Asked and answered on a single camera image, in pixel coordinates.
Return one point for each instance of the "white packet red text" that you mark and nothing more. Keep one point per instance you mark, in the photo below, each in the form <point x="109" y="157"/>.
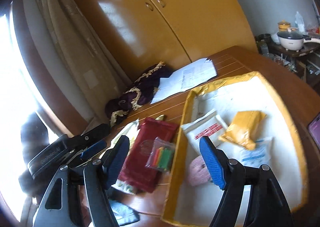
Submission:
<point x="210" y="125"/>

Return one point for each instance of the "yellow fuzzy towel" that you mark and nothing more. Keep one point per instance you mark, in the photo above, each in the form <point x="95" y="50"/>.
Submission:
<point x="161" y="117"/>

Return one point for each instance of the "purple gold-fringed cloth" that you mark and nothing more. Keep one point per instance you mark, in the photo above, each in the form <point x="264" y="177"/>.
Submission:
<point x="137" y="94"/>

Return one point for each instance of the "dark grey cloth piece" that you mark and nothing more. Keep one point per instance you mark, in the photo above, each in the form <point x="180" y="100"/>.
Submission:
<point x="124" y="214"/>

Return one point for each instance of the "yellow wooden wardrobe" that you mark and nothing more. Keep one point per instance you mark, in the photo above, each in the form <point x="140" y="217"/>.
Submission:
<point x="141" y="33"/>

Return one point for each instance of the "clear plastic bottle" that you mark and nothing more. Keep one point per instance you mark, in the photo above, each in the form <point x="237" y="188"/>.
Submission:
<point x="300" y="22"/>

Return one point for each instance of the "white paper sheets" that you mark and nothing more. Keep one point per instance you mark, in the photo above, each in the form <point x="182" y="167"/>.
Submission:
<point x="185" y="78"/>

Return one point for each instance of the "pink fuzzy sock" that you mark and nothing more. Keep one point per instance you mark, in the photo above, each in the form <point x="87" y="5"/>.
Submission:
<point x="198" y="173"/>

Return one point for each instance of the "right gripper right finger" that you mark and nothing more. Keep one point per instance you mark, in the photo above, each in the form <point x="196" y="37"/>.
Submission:
<point x="267" y="205"/>

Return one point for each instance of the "dark side table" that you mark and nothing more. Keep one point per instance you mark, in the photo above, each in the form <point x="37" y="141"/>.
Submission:
<point x="304" y="63"/>

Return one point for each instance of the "white electric cooker pot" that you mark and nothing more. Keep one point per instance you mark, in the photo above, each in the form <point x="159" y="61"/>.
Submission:
<point x="293" y="40"/>

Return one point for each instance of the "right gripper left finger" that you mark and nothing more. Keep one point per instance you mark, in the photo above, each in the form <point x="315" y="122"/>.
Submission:
<point x="61" y="205"/>

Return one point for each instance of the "beige curtain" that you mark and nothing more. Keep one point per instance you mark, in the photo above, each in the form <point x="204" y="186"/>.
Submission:
<point x="91" y="65"/>

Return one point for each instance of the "red foil bag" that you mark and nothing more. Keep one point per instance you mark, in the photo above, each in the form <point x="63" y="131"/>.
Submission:
<point x="135" y="171"/>

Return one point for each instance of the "yellow lidded jar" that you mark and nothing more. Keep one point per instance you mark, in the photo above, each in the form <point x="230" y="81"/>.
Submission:
<point x="283" y="25"/>

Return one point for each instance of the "white packet blue print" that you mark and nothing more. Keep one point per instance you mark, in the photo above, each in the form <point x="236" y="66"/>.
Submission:
<point x="259" y="156"/>

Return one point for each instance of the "clear bag coloured sticks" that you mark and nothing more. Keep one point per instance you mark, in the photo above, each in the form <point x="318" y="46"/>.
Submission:
<point x="161" y="155"/>

